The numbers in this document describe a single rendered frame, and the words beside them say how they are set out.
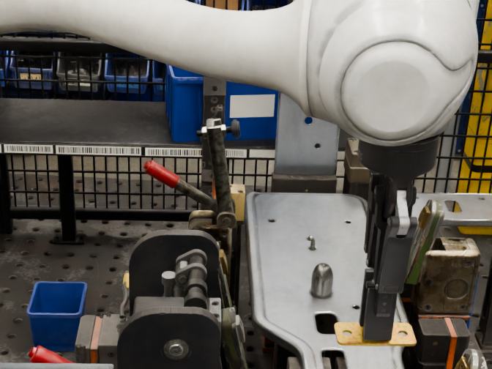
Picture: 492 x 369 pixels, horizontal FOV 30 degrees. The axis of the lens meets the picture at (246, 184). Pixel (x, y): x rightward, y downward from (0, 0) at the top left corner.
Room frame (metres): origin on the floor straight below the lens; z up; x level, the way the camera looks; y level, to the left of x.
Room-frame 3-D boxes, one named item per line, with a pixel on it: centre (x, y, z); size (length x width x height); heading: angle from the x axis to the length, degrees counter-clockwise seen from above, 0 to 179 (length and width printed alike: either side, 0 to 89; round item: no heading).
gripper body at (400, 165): (0.81, -0.14, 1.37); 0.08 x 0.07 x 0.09; 3
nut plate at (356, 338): (0.81, -0.14, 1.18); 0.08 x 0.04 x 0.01; 93
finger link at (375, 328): (0.79, -0.14, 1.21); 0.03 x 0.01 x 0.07; 93
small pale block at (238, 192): (1.34, 0.02, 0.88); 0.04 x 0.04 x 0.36; 3
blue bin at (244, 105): (1.70, 0.01, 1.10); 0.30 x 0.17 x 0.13; 101
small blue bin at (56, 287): (1.41, 0.34, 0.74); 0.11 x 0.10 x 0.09; 3
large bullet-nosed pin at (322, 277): (1.14, -0.12, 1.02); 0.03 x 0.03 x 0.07
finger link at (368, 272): (0.82, -0.14, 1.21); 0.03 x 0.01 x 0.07; 93
